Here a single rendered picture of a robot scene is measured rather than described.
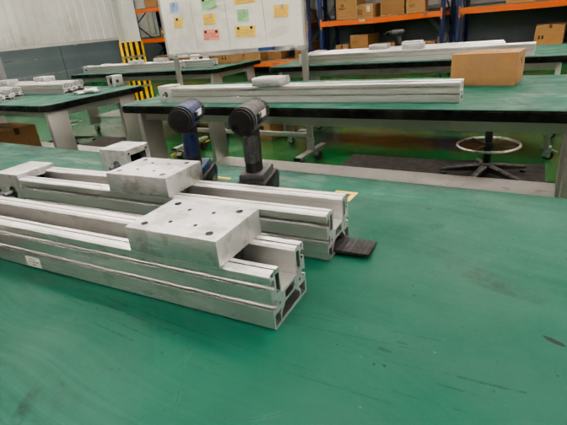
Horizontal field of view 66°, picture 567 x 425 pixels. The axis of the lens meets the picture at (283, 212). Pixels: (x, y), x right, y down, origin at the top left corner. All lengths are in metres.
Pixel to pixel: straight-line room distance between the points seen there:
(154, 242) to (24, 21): 13.39
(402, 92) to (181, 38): 2.73
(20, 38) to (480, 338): 13.62
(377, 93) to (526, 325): 1.59
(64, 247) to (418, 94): 1.62
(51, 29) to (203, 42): 10.34
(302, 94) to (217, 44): 1.98
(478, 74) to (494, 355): 1.98
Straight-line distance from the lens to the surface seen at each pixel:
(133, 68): 5.93
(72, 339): 0.69
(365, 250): 0.74
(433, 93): 2.03
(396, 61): 3.94
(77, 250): 0.79
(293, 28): 3.67
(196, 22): 4.24
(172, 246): 0.61
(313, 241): 0.73
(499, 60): 2.42
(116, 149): 1.29
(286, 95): 2.29
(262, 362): 0.55
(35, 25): 14.13
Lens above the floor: 1.15
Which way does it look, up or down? 23 degrees down
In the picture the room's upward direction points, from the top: 6 degrees counter-clockwise
